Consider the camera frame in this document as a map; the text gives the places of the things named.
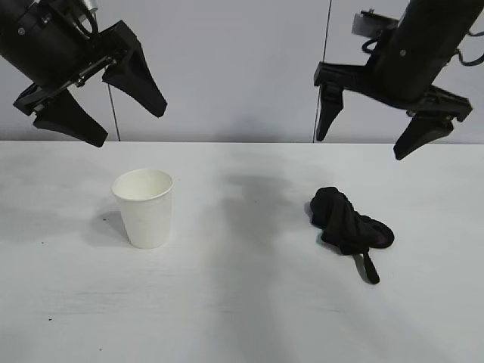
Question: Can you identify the black cloth with purple patch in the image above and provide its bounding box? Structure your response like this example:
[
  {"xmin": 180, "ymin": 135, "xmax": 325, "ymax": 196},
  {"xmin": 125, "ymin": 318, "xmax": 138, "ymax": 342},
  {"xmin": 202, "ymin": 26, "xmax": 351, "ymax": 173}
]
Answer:
[{"xmin": 309, "ymin": 185, "xmax": 396, "ymax": 285}]

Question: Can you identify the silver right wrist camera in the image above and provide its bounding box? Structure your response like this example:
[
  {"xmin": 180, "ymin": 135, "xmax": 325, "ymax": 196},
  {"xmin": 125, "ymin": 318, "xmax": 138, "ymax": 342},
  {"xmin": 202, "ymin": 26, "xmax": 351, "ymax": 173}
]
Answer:
[{"xmin": 352, "ymin": 10, "xmax": 387, "ymax": 38}]

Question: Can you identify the black left camera cable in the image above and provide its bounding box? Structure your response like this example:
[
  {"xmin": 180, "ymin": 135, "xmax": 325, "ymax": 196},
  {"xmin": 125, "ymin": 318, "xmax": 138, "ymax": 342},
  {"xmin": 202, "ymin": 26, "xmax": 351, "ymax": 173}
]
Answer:
[{"xmin": 77, "ymin": 5, "xmax": 101, "ymax": 36}]

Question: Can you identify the black right camera cable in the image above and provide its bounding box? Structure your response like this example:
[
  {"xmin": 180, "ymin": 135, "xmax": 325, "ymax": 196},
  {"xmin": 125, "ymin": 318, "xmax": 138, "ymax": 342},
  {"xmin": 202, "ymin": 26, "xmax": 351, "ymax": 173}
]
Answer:
[{"xmin": 361, "ymin": 36, "xmax": 383, "ymax": 54}]

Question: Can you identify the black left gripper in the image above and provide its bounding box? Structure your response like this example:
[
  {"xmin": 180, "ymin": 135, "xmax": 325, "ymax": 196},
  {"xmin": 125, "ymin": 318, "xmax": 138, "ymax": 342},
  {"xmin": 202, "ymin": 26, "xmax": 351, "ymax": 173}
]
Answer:
[{"xmin": 0, "ymin": 0, "xmax": 169, "ymax": 149}]

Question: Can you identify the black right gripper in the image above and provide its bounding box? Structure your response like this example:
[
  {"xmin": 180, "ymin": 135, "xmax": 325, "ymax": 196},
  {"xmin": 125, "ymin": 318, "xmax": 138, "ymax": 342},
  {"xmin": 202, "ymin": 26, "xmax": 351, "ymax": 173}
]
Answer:
[{"xmin": 314, "ymin": 36, "xmax": 473, "ymax": 161}]

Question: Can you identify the black camera cable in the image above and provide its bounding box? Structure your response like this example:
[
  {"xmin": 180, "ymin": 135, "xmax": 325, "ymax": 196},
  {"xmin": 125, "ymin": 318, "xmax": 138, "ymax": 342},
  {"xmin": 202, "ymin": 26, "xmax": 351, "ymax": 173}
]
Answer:
[
  {"xmin": 361, "ymin": 36, "xmax": 383, "ymax": 54},
  {"xmin": 77, "ymin": 5, "xmax": 101, "ymax": 36}
]

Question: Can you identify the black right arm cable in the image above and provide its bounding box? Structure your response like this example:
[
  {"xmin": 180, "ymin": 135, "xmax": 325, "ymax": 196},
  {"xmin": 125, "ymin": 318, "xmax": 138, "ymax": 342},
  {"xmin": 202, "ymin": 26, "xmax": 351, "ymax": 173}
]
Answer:
[{"xmin": 455, "ymin": 32, "xmax": 484, "ymax": 68}]

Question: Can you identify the white paper cup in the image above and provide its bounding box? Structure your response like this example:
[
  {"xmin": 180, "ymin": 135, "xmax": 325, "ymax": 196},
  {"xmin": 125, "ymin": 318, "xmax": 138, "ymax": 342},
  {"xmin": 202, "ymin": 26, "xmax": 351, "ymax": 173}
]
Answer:
[{"xmin": 110, "ymin": 168, "xmax": 175, "ymax": 250}]

